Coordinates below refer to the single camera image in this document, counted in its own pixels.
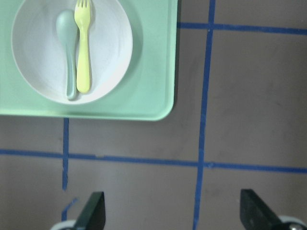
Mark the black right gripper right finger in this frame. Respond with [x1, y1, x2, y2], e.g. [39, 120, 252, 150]
[240, 189, 284, 230]

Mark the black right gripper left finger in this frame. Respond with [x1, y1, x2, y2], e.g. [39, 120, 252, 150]
[74, 192, 106, 230]

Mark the white round plate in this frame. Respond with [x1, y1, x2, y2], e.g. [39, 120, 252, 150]
[11, 0, 133, 105]

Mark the yellow plastic fork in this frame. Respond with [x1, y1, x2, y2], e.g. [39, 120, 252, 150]
[74, 0, 91, 93]

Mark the light green plastic tray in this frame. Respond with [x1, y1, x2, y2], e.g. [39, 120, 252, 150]
[0, 0, 178, 121]

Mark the pale green plastic spoon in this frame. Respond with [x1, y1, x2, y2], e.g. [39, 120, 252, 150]
[56, 10, 78, 101]

